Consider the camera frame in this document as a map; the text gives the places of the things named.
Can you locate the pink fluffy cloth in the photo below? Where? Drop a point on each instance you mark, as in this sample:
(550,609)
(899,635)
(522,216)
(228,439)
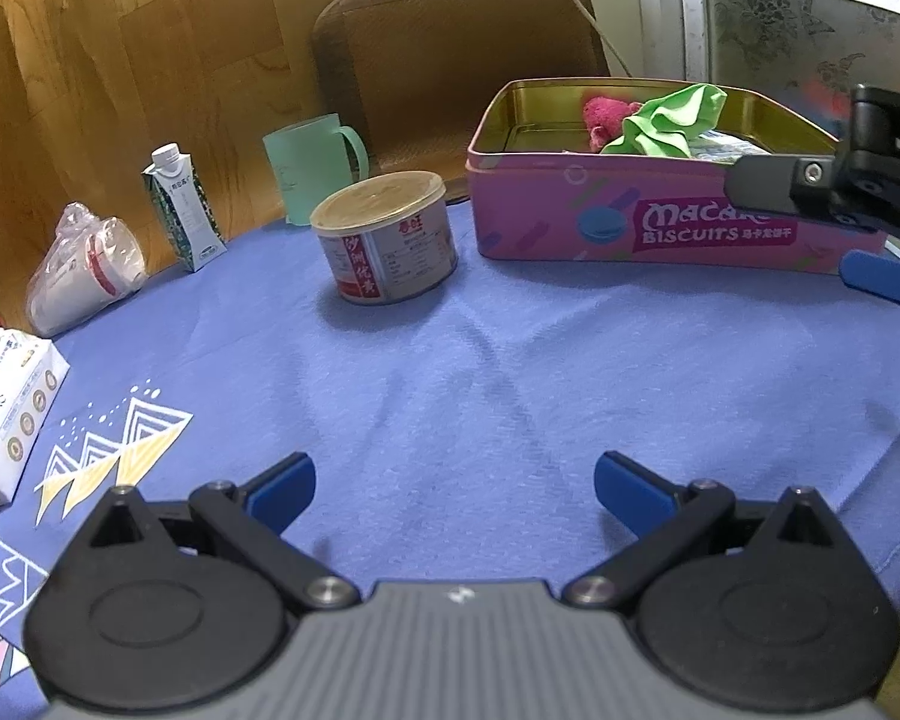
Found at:
(604,116)

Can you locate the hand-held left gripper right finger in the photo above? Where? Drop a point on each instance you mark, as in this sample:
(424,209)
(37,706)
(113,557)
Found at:
(630,491)

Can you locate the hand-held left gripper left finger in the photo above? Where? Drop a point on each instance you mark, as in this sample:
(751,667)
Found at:
(285,491)

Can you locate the plastic bag of cups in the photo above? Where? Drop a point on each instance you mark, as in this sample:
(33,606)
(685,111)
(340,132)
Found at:
(82,277)

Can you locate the green cloth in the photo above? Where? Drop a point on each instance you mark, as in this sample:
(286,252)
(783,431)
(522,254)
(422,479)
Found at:
(667,124)

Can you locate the patterned milk carton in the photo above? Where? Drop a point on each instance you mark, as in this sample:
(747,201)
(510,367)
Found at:
(184,210)

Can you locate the green translucent cup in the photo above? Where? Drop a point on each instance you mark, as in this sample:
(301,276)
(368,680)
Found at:
(304,172)

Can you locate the round tin can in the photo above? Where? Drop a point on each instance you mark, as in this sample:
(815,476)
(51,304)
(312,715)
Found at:
(390,240)

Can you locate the pink biscuit tin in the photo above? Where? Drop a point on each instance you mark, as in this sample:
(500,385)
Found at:
(555,217)

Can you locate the wooden panel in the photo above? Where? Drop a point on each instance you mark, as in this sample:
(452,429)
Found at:
(157,37)

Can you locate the brown chair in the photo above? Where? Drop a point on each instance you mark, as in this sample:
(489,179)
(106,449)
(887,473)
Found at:
(457,75)

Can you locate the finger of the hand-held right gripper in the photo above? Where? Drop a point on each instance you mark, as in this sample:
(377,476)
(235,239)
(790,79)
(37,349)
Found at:
(885,277)
(772,181)

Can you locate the patterned glass window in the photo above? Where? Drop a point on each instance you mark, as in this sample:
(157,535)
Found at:
(780,15)

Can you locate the blue printed tablecloth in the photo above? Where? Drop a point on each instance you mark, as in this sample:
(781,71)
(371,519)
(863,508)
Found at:
(457,390)

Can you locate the white tissue pack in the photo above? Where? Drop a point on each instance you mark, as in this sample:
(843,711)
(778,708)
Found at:
(7,405)

